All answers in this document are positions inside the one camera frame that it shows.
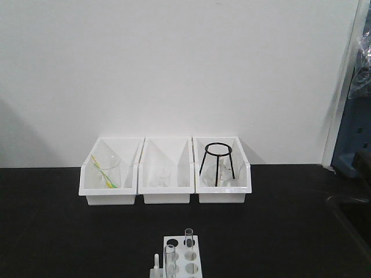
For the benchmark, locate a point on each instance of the left white storage bin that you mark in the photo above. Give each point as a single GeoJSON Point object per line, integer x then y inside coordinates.
{"type": "Point", "coordinates": [128, 150]}

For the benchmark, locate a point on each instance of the yellow green stirring sticks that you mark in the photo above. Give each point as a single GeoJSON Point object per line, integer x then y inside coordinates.
{"type": "Point", "coordinates": [108, 181]}

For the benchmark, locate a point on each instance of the blue grey pegboard drying rack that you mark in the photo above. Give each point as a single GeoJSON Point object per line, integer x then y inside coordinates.
{"type": "Point", "coordinates": [354, 133]}

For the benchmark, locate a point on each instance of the white test tube rack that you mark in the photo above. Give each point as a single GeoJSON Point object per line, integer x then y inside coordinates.
{"type": "Point", "coordinates": [188, 261]}

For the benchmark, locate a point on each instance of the clear glass test tube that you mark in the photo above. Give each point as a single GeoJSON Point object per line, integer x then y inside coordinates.
{"type": "Point", "coordinates": [189, 238]}

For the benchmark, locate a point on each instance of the middle white storage bin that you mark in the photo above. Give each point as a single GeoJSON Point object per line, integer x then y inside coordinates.
{"type": "Point", "coordinates": [175, 154]}

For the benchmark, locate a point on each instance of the glass beaker in left bin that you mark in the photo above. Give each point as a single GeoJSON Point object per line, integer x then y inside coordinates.
{"type": "Point", "coordinates": [110, 164]}

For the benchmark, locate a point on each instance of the black sink basin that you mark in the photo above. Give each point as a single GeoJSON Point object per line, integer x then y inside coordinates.
{"type": "Point", "coordinates": [354, 215]}

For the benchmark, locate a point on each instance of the right white storage bin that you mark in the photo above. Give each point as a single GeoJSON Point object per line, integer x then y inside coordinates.
{"type": "Point", "coordinates": [241, 185]}

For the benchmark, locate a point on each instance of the white storage bin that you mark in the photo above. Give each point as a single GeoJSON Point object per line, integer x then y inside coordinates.
{"type": "Point", "coordinates": [241, 185]}
{"type": "Point", "coordinates": [175, 154]}
{"type": "Point", "coordinates": [128, 150]}

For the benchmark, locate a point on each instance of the plastic bag of tubes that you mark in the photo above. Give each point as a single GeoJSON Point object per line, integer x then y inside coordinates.
{"type": "Point", "coordinates": [360, 83]}

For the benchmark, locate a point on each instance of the small glass beaker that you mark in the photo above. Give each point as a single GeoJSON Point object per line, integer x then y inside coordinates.
{"type": "Point", "coordinates": [164, 176]}

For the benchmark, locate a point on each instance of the black wire tripod stand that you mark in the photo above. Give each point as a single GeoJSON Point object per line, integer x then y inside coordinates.
{"type": "Point", "coordinates": [217, 150]}

